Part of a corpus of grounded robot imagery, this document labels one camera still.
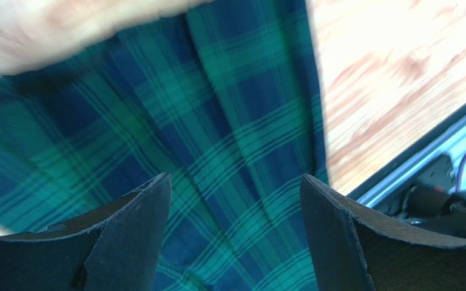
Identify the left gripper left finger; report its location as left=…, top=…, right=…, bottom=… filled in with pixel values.
left=0, top=173, right=172, bottom=290

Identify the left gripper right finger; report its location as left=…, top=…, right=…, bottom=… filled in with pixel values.
left=300, top=175, right=466, bottom=290

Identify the green plaid skirt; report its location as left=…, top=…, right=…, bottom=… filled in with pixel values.
left=0, top=1, right=328, bottom=290

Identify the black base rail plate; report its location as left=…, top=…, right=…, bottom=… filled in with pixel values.
left=348, top=104, right=466, bottom=225

